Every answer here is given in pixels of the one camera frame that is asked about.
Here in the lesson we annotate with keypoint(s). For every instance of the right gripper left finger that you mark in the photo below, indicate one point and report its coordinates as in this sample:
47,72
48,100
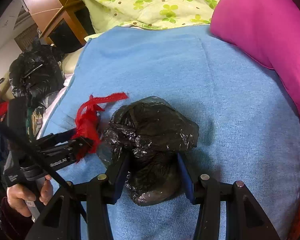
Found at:
116,177

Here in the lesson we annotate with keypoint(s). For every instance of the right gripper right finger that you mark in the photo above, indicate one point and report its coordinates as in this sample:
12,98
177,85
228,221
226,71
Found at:
194,183

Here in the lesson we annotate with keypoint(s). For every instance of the red ribbon scrap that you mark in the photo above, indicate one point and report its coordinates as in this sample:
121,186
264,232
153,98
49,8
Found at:
87,121

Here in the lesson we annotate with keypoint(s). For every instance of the black plastic bag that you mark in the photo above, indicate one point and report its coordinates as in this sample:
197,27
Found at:
151,133

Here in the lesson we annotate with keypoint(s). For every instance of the person's left hand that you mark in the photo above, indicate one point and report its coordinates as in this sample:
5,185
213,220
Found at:
18,194

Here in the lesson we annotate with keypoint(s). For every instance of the pink white bedsheet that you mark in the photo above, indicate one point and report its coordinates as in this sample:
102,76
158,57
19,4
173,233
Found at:
47,113

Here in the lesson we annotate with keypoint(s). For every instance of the black puffer jacket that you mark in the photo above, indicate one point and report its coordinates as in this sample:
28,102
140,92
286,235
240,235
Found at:
36,73

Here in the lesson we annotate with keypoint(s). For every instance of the beige cushion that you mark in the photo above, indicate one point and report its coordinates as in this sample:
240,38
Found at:
70,61

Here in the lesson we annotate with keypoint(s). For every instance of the wooden arch column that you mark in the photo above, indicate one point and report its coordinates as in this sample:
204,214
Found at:
64,23

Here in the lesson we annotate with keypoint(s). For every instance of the green clover quilt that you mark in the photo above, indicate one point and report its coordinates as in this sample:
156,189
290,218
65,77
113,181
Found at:
149,14

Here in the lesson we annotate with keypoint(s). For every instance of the magenta pillow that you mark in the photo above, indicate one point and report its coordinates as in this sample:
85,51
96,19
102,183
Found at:
266,30

